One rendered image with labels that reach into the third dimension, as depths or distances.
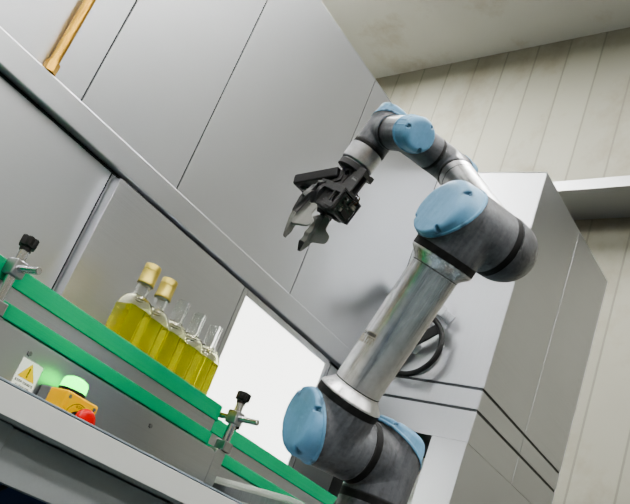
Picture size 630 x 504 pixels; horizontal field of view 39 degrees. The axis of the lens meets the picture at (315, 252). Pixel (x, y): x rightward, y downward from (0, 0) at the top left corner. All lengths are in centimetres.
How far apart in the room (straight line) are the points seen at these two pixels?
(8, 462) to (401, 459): 71
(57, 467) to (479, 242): 74
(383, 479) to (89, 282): 73
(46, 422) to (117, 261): 89
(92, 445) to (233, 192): 120
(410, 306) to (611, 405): 284
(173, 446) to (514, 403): 134
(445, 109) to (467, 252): 448
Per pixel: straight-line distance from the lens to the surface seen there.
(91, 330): 156
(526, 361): 283
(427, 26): 599
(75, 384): 147
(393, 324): 148
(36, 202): 183
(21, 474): 113
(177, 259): 204
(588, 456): 420
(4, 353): 145
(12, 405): 106
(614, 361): 434
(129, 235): 194
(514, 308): 272
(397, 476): 158
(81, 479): 117
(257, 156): 228
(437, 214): 147
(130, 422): 163
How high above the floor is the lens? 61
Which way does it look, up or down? 22 degrees up
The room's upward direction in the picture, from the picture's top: 22 degrees clockwise
